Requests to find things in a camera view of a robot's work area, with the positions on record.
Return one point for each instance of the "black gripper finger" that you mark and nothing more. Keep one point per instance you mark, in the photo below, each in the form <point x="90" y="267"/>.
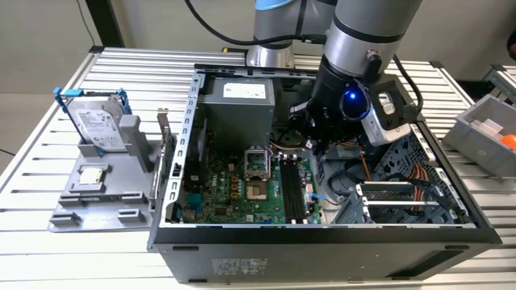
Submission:
<point x="306" y="116"/>

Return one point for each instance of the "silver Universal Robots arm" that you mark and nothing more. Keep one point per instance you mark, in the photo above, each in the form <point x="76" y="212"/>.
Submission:
<point x="363" y="30"/>

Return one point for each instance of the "black RAM slot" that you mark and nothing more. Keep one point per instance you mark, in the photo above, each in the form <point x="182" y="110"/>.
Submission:
<point x="296" y="190"/>
<point x="286" y="190"/>
<point x="290" y="190"/>

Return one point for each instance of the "brown round cooler fan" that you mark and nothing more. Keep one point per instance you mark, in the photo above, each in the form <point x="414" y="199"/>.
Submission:
<point x="287" y="139"/>

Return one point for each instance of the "grey power supply unit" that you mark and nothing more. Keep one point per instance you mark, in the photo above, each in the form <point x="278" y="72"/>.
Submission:
<point x="238" y="121"/>

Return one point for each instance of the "metal locking lever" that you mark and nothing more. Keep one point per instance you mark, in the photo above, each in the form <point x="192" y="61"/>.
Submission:
<point x="270" y="166"/>

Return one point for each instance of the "white four-pin connector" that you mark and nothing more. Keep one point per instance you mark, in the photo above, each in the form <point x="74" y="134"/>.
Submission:
<point x="231" y="166"/>

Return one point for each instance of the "CPU socket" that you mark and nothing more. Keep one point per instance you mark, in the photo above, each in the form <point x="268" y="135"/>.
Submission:
<point x="256" y="191"/>

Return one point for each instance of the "yellow black end cap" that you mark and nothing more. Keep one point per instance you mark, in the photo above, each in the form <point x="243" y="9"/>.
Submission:
<point x="227" y="49"/>

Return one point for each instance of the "green motherboard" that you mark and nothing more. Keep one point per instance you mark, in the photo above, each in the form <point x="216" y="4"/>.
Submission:
<point x="258" y="211"/>

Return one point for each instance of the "grey metal disk cage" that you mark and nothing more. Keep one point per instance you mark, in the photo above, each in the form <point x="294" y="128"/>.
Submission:
<point x="403" y="203"/>

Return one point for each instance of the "teal port connector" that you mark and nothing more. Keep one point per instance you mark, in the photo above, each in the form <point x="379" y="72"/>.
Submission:
<point x="194" y="202"/>

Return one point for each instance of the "white block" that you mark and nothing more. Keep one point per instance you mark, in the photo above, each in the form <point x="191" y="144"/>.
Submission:
<point x="490" y="125"/>

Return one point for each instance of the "grey plastic bin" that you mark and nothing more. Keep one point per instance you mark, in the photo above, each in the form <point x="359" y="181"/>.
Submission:
<point x="479" y="151"/>

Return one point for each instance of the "orange ball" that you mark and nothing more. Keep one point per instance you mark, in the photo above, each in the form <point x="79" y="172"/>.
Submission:
<point x="508" y="142"/>

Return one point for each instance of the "black open PC case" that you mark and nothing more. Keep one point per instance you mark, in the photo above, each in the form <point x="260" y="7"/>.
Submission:
<point x="282" y="259"/>

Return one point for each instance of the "grey plastic parts rack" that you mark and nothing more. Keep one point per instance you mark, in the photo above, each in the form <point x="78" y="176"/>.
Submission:
<point x="120" y="181"/>

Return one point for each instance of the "hard disk in blue carrier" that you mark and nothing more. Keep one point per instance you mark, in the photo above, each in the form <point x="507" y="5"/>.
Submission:
<point x="96" y="121"/>

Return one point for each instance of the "silver CPU chip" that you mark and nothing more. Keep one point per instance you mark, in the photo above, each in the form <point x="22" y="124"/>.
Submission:
<point x="91" y="176"/>

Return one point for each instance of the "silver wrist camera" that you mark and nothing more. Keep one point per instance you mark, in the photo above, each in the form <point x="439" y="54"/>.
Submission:
<point x="383" y="133"/>

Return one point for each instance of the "graphics card with metal bracket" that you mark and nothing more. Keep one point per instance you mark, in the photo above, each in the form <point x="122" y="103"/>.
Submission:
<point x="168" y="142"/>

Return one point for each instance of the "black frame post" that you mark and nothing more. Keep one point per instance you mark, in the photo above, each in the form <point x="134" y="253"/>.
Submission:
<point x="106" y="24"/>

